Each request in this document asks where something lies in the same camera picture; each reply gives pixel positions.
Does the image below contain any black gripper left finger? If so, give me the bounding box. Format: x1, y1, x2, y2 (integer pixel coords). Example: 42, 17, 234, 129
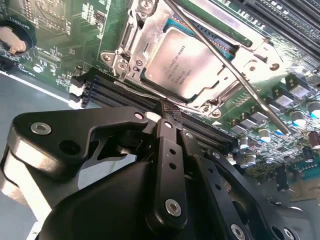
6, 98, 189, 225

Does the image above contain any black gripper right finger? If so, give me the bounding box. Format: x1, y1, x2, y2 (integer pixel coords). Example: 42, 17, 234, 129
163, 99, 277, 240

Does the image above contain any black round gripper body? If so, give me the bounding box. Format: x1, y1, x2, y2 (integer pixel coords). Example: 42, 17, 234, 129
41, 159, 230, 240

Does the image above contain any silver square CPU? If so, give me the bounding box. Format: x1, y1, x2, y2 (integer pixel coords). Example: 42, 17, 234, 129
144, 26, 227, 100

